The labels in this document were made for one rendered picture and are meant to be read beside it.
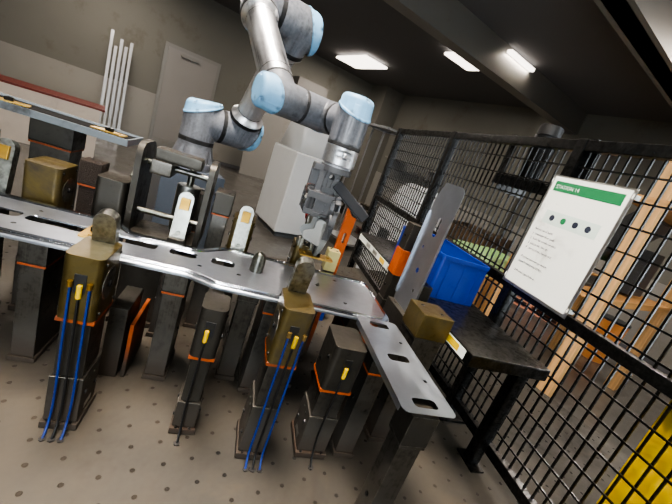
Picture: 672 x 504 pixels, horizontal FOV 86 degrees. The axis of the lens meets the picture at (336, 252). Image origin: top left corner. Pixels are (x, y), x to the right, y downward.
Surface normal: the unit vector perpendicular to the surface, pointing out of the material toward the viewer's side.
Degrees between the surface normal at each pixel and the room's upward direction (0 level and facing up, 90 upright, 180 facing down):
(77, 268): 90
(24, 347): 90
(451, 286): 90
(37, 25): 90
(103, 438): 0
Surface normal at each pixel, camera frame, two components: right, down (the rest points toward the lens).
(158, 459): 0.33, -0.91
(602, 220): -0.92, -0.25
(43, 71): 0.50, 0.40
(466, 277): 0.21, 0.34
